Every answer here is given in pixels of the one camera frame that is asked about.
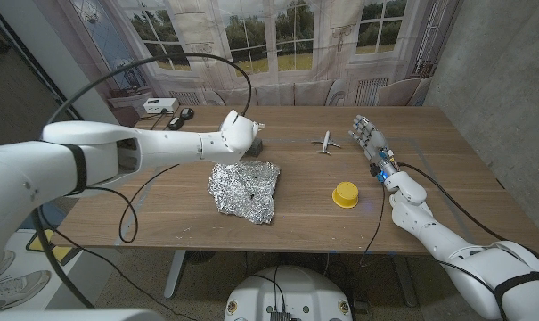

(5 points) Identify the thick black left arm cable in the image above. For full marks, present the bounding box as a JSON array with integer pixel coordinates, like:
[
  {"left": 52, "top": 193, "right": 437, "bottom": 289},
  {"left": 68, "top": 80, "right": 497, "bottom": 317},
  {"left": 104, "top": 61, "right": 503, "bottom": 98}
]
[{"left": 30, "top": 52, "right": 253, "bottom": 309}]

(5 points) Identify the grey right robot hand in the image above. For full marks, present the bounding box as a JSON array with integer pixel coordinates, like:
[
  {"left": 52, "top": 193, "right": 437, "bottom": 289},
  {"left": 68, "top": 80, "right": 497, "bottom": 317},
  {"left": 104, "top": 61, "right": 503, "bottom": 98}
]
[{"left": 347, "top": 114, "right": 402, "bottom": 180}]

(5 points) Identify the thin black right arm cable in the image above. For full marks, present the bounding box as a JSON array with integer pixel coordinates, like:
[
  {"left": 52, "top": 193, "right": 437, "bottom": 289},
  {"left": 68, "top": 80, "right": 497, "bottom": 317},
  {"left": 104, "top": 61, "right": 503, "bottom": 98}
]
[{"left": 360, "top": 180, "right": 388, "bottom": 268}]

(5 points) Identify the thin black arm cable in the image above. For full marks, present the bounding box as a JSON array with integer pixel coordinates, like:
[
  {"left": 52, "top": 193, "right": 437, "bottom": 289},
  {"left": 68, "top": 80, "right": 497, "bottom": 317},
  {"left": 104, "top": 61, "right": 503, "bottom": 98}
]
[
  {"left": 360, "top": 180, "right": 388, "bottom": 268},
  {"left": 37, "top": 163, "right": 199, "bottom": 321}
]

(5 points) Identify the printed window backdrop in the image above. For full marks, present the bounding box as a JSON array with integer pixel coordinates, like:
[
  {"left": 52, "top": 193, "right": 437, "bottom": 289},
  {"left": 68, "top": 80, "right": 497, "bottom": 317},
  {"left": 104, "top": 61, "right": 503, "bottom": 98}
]
[{"left": 32, "top": 0, "right": 464, "bottom": 135}]

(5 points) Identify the aluminum foil sheet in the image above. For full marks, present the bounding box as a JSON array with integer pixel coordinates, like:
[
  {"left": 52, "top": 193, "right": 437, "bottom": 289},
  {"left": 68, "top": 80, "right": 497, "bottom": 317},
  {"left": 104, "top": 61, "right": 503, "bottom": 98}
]
[{"left": 207, "top": 160, "right": 282, "bottom": 226}]

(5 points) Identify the white power strip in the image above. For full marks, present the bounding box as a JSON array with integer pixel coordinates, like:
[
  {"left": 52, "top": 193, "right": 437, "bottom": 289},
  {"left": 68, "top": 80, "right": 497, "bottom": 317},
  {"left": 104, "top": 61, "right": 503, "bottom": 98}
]
[{"left": 143, "top": 97, "right": 180, "bottom": 115}]

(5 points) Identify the dark grey cube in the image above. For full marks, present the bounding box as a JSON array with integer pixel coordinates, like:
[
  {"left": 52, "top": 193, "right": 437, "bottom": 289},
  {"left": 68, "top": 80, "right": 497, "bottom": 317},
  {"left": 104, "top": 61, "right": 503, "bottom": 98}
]
[{"left": 245, "top": 137, "right": 265, "bottom": 158}]

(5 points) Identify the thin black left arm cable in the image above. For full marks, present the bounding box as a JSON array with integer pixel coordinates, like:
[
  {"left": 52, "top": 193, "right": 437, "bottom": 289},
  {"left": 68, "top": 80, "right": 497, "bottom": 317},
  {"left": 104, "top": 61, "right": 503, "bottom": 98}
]
[{"left": 37, "top": 163, "right": 199, "bottom": 321}]

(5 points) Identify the yellow plastic lid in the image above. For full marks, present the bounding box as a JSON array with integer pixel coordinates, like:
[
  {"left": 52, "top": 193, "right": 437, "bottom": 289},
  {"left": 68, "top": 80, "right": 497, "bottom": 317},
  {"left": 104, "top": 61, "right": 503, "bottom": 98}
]
[{"left": 331, "top": 180, "right": 360, "bottom": 210}]

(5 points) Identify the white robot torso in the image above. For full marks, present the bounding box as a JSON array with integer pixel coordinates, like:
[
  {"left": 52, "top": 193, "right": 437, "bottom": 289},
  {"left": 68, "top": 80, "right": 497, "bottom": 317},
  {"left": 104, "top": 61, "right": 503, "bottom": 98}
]
[{"left": 224, "top": 266, "right": 354, "bottom": 321}]

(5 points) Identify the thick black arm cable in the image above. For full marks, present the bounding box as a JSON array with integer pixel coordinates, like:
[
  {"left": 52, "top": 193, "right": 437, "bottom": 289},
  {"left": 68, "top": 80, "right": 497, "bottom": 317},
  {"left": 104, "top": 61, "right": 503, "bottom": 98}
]
[
  {"left": 30, "top": 52, "right": 253, "bottom": 309},
  {"left": 397, "top": 161, "right": 539, "bottom": 274}
]

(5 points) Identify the grey table leg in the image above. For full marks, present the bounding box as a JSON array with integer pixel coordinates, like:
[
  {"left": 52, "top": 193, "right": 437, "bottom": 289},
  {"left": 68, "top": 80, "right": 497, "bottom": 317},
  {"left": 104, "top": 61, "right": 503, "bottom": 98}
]
[
  {"left": 163, "top": 249, "right": 188, "bottom": 300},
  {"left": 391, "top": 254, "right": 420, "bottom": 308}
]

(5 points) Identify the white shoe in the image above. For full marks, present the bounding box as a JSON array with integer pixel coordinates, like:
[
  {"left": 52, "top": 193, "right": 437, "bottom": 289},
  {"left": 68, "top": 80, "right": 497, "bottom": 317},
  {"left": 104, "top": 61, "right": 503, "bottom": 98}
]
[{"left": 0, "top": 269, "right": 52, "bottom": 311}]

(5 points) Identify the white toy aeroplane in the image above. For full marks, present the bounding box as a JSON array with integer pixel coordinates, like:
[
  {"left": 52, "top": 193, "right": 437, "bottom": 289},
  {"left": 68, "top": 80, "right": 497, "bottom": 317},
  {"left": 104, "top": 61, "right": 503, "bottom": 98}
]
[{"left": 311, "top": 130, "right": 342, "bottom": 156}]

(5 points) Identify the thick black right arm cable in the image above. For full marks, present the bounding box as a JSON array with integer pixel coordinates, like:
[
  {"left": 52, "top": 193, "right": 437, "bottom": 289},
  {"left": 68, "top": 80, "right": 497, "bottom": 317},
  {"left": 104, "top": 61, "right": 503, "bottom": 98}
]
[{"left": 397, "top": 161, "right": 539, "bottom": 274}]

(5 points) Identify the yellow and black floor object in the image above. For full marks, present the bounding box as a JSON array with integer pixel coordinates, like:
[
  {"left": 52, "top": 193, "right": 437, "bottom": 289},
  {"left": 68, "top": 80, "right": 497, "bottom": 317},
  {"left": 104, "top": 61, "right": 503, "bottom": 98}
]
[{"left": 26, "top": 229, "right": 81, "bottom": 264}]

